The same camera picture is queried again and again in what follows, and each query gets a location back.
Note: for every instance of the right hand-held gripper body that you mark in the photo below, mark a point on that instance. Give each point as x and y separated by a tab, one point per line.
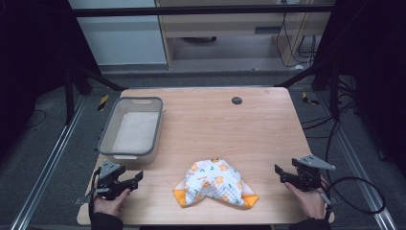
308	172

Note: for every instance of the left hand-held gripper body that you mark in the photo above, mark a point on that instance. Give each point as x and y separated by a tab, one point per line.
108	172

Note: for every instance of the person's left hand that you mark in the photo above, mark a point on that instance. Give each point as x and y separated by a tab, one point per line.
110	204

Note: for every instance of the person's right hand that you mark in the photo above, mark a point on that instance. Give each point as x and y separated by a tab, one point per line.
308	201

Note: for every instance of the grey plastic basket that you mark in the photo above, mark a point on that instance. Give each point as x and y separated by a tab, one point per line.
134	131

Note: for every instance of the white orange-print baby garment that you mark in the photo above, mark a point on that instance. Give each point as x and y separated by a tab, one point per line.
215	183

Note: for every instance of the yellow black tape strip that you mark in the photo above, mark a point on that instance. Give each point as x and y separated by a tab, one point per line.
309	99
102	102

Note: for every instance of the black metal stand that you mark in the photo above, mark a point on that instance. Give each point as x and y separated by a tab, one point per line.
333	92
68	96

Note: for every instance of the black curtain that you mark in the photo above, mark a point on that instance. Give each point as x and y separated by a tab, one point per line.
32	64
373	64

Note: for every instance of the white cabinet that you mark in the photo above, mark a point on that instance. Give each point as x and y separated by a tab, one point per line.
121	35

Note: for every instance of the wooden desk furniture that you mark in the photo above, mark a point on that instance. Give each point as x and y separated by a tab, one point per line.
223	25

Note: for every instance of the aluminium floor rail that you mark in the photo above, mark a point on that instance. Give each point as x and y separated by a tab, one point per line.
357	159
48	166

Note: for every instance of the black horizontal frame bar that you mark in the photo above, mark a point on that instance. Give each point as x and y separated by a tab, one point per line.
191	11

